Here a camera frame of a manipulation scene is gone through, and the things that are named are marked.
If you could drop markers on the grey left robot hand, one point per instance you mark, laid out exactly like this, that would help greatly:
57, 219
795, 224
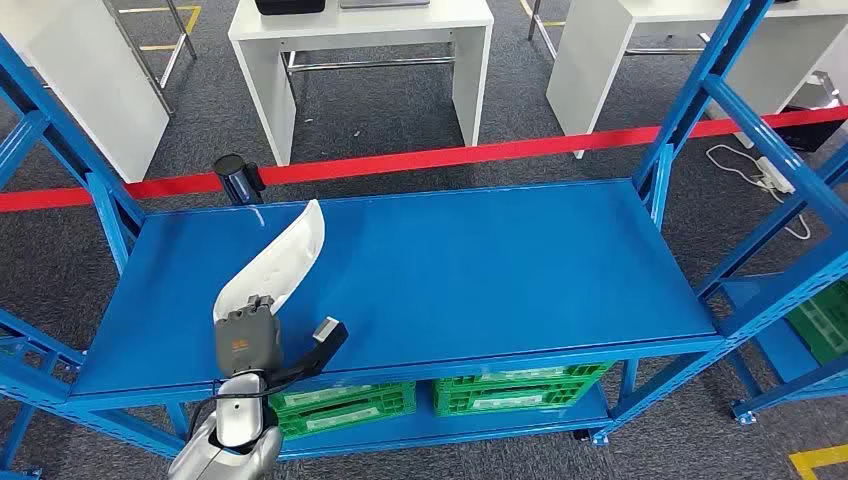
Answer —
248, 344

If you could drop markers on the white curved plastic part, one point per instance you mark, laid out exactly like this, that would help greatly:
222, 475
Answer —
285, 258

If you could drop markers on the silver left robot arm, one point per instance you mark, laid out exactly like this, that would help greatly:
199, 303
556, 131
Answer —
238, 417

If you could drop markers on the blue metal shelf rack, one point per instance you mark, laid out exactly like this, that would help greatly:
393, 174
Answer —
775, 344
424, 278

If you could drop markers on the green plastic crate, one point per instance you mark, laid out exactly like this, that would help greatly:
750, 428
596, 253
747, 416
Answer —
828, 324
503, 397
344, 407

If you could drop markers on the red barrier belt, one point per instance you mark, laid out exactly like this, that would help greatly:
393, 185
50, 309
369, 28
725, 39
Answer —
430, 159

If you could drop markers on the white table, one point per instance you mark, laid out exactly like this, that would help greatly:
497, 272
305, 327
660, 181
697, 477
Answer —
590, 66
86, 73
371, 23

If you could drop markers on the black case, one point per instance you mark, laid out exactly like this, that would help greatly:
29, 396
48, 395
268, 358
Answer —
291, 5

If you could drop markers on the grey laptop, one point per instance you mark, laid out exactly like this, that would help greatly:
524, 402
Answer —
384, 2

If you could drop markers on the white power strip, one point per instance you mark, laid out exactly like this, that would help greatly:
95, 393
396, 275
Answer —
775, 175

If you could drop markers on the black box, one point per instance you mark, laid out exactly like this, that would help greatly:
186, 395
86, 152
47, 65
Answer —
815, 136

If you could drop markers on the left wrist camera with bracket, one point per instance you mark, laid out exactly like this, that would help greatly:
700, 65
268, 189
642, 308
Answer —
329, 331

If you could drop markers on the black stanchion post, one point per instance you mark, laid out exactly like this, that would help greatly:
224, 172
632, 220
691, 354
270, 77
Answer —
232, 175

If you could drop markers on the steel table frame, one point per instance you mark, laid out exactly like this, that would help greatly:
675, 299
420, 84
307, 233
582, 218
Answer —
544, 36
141, 63

